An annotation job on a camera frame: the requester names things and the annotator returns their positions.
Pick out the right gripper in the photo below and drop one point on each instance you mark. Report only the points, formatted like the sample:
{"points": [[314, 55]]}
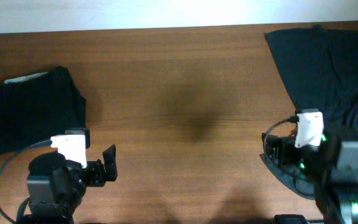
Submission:
{"points": [[279, 149]]}

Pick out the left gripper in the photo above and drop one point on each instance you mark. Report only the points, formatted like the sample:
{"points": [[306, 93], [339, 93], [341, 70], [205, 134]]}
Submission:
{"points": [[97, 169]]}

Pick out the black shorts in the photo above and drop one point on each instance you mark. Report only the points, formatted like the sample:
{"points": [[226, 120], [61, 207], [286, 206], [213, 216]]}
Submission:
{"points": [[37, 109]]}

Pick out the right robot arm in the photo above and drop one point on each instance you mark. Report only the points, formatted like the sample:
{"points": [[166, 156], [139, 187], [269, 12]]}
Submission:
{"points": [[326, 174]]}

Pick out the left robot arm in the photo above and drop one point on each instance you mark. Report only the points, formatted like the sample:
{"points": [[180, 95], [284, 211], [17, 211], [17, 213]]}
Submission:
{"points": [[57, 186]]}

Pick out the black t-shirt white lettering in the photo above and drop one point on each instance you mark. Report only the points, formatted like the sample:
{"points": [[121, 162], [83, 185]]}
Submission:
{"points": [[319, 69]]}

